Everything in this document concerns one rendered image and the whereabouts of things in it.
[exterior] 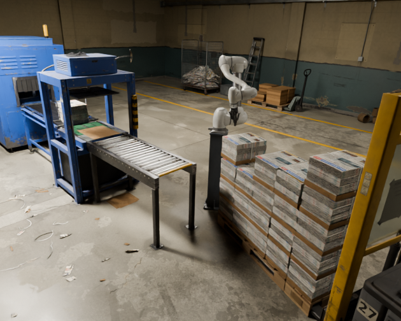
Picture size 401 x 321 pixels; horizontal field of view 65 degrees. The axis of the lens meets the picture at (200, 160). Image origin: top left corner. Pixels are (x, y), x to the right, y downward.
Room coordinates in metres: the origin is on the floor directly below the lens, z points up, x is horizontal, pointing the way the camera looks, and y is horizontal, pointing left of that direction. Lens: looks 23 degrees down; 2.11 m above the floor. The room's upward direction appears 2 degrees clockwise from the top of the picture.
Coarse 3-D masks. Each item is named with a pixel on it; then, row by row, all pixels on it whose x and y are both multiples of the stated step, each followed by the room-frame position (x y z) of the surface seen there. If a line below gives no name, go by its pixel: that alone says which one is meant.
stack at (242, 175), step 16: (224, 160) 3.04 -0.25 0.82; (240, 176) 2.79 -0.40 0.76; (224, 192) 3.01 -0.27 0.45; (240, 192) 2.76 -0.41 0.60; (256, 192) 2.55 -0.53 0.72; (272, 192) 2.36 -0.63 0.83; (224, 208) 3.00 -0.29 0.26; (240, 208) 2.74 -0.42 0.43; (256, 208) 2.52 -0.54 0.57; (272, 208) 2.34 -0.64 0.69; (288, 208) 2.18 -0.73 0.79; (224, 224) 2.97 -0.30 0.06; (240, 224) 2.71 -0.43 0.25; (272, 224) 2.31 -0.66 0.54; (288, 224) 2.15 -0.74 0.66; (256, 240) 2.47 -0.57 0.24; (288, 240) 2.12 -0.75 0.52; (272, 256) 2.25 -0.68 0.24
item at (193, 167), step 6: (132, 138) 3.72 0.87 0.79; (138, 138) 3.70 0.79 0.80; (144, 144) 3.54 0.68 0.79; (150, 144) 3.51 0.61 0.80; (162, 150) 3.32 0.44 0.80; (174, 156) 3.16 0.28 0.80; (192, 162) 3.01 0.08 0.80; (186, 168) 3.03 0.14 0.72; (192, 168) 2.97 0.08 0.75; (192, 174) 2.96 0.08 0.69
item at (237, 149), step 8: (224, 136) 3.12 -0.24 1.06; (232, 136) 3.13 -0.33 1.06; (224, 144) 3.10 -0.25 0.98; (232, 144) 2.95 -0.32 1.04; (240, 144) 2.91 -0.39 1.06; (248, 144) 2.95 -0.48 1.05; (224, 152) 3.09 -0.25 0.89; (232, 152) 2.96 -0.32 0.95; (240, 152) 2.91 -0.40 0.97; (248, 152) 2.96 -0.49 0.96; (240, 160) 2.92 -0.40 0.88
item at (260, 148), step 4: (248, 132) 3.28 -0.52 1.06; (244, 136) 3.16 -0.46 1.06; (248, 136) 3.16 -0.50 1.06; (252, 136) 3.16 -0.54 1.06; (256, 136) 3.16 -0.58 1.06; (252, 140) 3.04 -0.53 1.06; (256, 140) 3.04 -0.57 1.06; (260, 140) 3.05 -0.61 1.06; (264, 140) 3.06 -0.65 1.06; (256, 144) 3.00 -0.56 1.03; (260, 144) 3.03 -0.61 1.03; (264, 144) 3.05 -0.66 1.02; (256, 148) 3.00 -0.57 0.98; (260, 148) 3.03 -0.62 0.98; (264, 148) 3.05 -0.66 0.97; (256, 152) 3.01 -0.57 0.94; (260, 152) 3.04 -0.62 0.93; (264, 152) 3.06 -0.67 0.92
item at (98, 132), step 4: (88, 128) 4.04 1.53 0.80; (92, 128) 4.05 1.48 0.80; (96, 128) 4.05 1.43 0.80; (100, 128) 4.06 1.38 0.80; (104, 128) 4.07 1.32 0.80; (108, 128) 4.07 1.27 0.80; (84, 132) 3.85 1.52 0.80; (88, 132) 3.85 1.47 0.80; (92, 132) 3.86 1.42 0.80; (96, 132) 3.86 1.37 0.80; (100, 132) 3.87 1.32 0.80; (104, 132) 3.88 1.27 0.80; (108, 132) 3.88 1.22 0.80; (112, 132) 3.89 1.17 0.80; (116, 132) 3.89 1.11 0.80; (88, 136) 3.70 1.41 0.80; (92, 136) 3.71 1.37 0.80; (96, 136) 3.71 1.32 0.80; (100, 136) 3.72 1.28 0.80; (104, 136) 3.73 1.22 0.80
